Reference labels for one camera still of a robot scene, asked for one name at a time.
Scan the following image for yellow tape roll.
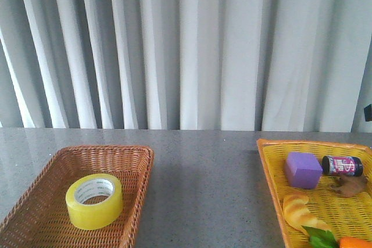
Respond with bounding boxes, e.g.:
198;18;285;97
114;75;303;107
65;174;124;230

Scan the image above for grey pleated curtain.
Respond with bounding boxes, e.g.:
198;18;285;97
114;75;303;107
1;0;371;132

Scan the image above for purple cube block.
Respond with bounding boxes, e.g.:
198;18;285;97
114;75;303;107
284;152;323;189

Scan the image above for toy croissant bread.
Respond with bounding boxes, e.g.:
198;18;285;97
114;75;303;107
282;192;332;236

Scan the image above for small purple labelled can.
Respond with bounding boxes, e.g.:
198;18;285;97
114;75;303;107
321;156;363;177

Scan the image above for brown toy animal figure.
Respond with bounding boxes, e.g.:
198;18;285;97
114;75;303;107
328;174;368;198

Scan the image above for black object at right edge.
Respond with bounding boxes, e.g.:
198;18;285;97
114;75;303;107
363;104;372;122

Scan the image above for brown wicker basket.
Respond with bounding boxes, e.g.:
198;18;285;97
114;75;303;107
1;145;155;247

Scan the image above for green toy leaves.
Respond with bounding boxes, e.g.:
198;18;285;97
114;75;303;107
303;226;339;248

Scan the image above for yellow wicker basket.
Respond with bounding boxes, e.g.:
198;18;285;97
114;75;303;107
257;139;371;247

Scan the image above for orange toy carrot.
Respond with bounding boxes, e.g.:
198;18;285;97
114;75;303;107
339;237;372;248

